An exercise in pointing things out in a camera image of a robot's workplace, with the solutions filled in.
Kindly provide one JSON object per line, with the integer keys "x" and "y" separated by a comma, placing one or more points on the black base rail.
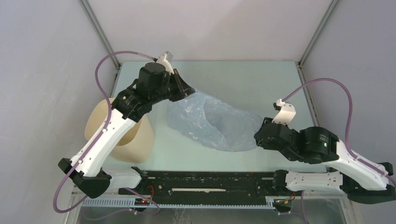
{"x": 210, "y": 187}

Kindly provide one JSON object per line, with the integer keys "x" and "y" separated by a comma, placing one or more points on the metal frame post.
{"x": 319, "y": 30}
{"x": 92, "y": 18}

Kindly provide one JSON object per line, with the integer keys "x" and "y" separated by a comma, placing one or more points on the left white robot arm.
{"x": 85, "y": 168}

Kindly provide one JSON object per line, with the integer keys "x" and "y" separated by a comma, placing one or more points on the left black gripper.
{"x": 183, "y": 89}

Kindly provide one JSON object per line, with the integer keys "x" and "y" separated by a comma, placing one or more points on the right metal frame post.
{"x": 319, "y": 30}

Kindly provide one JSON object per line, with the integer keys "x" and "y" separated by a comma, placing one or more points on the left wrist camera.
{"x": 165, "y": 60}

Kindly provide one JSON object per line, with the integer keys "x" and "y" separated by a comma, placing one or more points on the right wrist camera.
{"x": 286, "y": 112}

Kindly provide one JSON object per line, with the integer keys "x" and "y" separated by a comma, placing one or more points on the blue plastic trash bag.
{"x": 214, "y": 123}

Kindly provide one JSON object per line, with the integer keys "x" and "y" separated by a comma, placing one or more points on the left metal frame post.
{"x": 92, "y": 18}

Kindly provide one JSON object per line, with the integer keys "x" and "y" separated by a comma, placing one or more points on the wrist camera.
{"x": 165, "y": 60}
{"x": 286, "y": 112}

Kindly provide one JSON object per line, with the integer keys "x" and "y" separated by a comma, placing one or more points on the beige trash bin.
{"x": 135, "y": 146}

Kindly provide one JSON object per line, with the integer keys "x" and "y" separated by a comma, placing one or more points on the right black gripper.
{"x": 259, "y": 143}

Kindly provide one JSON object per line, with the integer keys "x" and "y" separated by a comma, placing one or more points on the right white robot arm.
{"x": 360, "y": 180}

